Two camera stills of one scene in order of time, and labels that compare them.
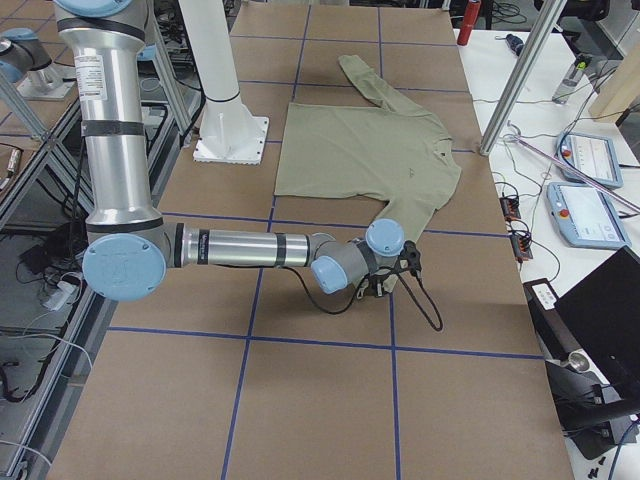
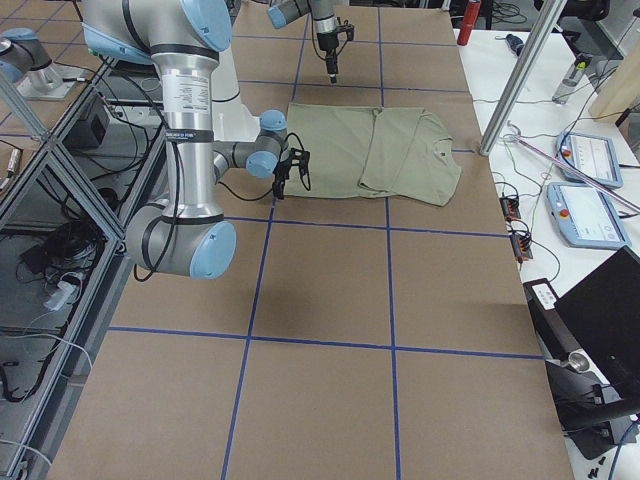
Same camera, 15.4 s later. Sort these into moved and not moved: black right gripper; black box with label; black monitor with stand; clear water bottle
Moved: black right gripper
Not moved: clear water bottle; black monitor with stand; black box with label
